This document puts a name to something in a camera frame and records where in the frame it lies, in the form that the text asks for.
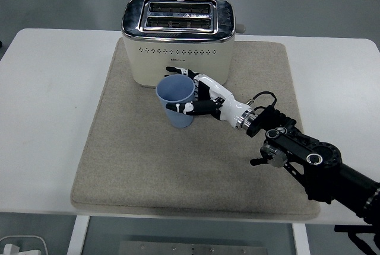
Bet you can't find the black table control panel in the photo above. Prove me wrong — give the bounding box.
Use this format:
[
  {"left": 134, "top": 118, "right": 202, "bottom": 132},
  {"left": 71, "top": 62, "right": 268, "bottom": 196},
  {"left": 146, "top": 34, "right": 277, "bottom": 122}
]
[{"left": 334, "top": 224, "right": 368, "bottom": 234}]

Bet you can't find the blue plastic cup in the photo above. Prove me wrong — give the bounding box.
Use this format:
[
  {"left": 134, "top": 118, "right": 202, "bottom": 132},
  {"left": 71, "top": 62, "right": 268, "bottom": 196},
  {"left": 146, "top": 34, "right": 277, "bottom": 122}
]
[{"left": 156, "top": 74, "right": 197, "bottom": 129}]

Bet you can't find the beige fabric mat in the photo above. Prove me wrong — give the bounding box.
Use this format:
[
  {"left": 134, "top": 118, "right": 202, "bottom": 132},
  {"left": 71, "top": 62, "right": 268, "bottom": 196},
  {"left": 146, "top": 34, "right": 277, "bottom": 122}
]
[{"left": 69, "top": 37, "right": 321, "bottom": 219}]

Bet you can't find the cream toaster with chrome top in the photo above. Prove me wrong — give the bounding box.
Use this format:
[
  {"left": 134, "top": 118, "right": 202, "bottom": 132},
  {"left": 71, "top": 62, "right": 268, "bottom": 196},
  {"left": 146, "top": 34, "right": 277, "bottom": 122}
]
[{"left": 120, "top": 0, "right": 246, "bottom": 91}]

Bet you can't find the white table leg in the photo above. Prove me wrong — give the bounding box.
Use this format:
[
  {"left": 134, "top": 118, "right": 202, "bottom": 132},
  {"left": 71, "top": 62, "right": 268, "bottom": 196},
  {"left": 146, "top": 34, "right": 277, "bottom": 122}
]
[
  {"left": 292, "top": 222, "right": 311, "bottom": 255},
  {"left": 66, "top": 215, "right": 90, "bottom": 255}
]

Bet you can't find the white and black hand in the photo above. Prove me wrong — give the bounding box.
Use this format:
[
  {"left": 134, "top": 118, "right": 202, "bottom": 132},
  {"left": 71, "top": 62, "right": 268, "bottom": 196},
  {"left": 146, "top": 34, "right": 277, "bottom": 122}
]
[{"left": 164, "top": 66, "right": 252, "bottom": 129}]

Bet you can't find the white plastic box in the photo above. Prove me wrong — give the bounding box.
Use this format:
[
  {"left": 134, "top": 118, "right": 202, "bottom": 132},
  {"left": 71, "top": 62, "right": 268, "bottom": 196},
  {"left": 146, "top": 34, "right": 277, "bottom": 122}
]
[{"left": 0, "top": 235, "right": 48, "bottom": 255}]

